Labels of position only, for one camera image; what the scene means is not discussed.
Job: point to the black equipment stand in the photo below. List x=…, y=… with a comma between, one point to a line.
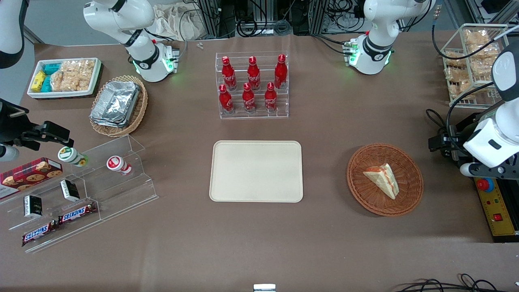
x=511, y=239

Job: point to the green capped yogurt bottle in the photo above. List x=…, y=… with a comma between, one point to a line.
x=71, y=156

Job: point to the white rectangular snack tray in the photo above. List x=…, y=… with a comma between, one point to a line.
x=94, y=77

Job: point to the red cola bottle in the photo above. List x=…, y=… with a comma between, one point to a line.
x=271, y=98
x=280, y=73
x=254, y=75
x=229, y=75
x=248, y=99
x=226, y=99

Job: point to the clear bag rice crackers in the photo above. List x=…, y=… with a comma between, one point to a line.
x=81, y=71
x=61, y=82

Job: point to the clear bag fried snacks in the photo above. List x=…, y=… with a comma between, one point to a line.
x=476, y=37
x=486, y=52
x=456, y=75
x=454, y=59

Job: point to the yellow emergency stop box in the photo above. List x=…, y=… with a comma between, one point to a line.
x=496, y=207

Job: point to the teal snack packet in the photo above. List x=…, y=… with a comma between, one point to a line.
x=46, y=84
x=52, y=68

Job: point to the beige plastic tray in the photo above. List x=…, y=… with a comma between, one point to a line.
x=256, y=171

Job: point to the red cookie box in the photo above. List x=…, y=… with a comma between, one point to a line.
x=28, y=174

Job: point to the round brown wicker basket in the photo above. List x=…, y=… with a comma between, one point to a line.
x=365, y=190

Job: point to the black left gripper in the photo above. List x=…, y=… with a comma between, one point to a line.
x=457, y=142

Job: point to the clear acrylic bottle rack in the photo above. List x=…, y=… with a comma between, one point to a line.
x=279, y=115

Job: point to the small black white box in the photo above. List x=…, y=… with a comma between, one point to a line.
x=33, y=206
x=69, y=190

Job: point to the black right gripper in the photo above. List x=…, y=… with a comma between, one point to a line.
x=12, y=126

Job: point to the Snickers chocolate bar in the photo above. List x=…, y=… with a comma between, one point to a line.
x=77, y=213
x=38, y=233

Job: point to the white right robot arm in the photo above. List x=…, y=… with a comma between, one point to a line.
x=121, y=16

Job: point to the clear acrylic step stand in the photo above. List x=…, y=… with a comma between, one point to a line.
x=121, y=194

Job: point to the beige cloth bag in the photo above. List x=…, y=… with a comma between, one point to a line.
x=174, y=20

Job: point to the aluminium foil container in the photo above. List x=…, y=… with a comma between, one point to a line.
x=107, y=123
x=115, y=99

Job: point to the red capped yogurt bottle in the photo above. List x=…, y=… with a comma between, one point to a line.
x=117, y=164

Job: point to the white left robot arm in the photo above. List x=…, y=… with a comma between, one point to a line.
x=377, y=24

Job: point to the yellow snack packet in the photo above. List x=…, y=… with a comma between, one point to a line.
x=38, y=81

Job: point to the oval light wicker basket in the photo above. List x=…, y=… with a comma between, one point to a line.
x=140, y=109

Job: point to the triangle sandwich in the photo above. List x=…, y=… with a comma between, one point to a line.
x=383, y=178

